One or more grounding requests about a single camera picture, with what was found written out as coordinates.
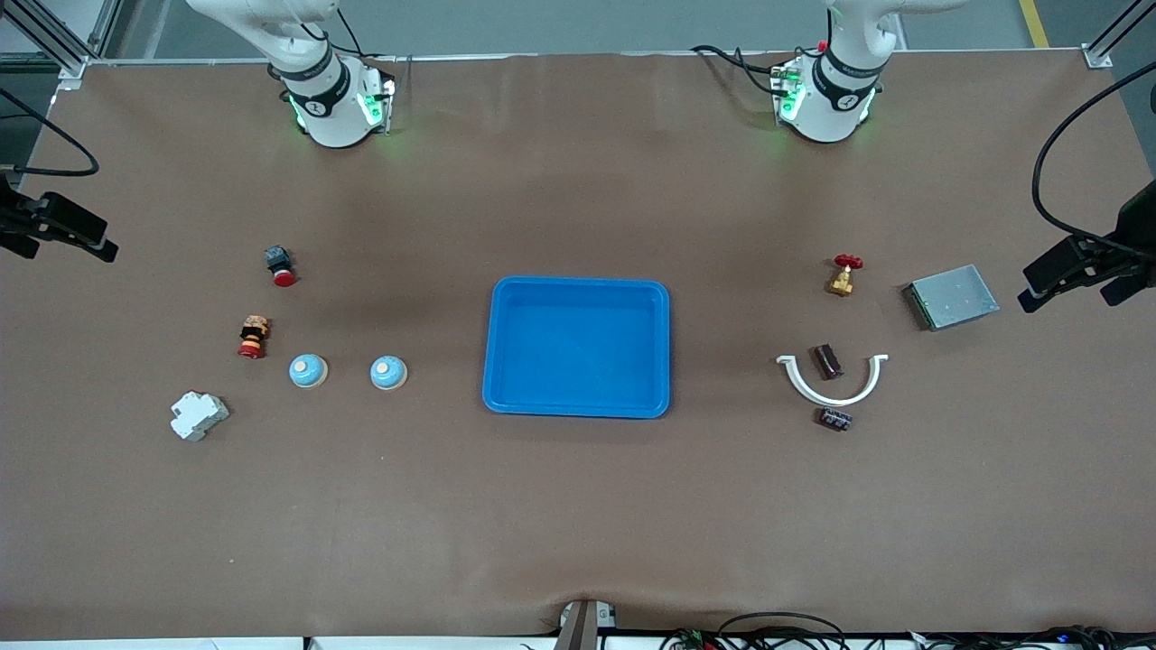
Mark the blue desk bell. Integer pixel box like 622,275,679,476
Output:
369,353,409,392
289,352,329,391

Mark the grey metal box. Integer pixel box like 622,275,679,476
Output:
901,264,1001,332

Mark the white circuit breaker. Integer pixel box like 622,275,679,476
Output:
170,390,230,442

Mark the blue plastic tray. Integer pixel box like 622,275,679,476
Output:
481,276,671,420

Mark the brown table mat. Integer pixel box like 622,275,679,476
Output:
0,50,1156,642

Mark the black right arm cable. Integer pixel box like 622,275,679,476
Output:
0,86,100,177

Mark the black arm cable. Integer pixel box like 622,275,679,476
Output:
1032,61,1156,245
0,86,100,177

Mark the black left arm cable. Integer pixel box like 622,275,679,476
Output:
1032,61,1156,245

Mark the aluminium frame post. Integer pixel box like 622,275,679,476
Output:
1084,0,1156,70
0,0,123,91

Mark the brass valve red handle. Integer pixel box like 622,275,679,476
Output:
825,254,864,298

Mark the white half-ring pipe clamp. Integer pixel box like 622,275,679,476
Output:
776,354,890,407

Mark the mixed colour cable bundle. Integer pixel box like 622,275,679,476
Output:
903,626,1156,650

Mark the black base power cable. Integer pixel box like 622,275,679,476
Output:
691,43,782,96

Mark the black cable loop bundle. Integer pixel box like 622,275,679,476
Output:
659,612,850,650

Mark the grey metal mount bracket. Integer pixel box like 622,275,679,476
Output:
555,599,620,650

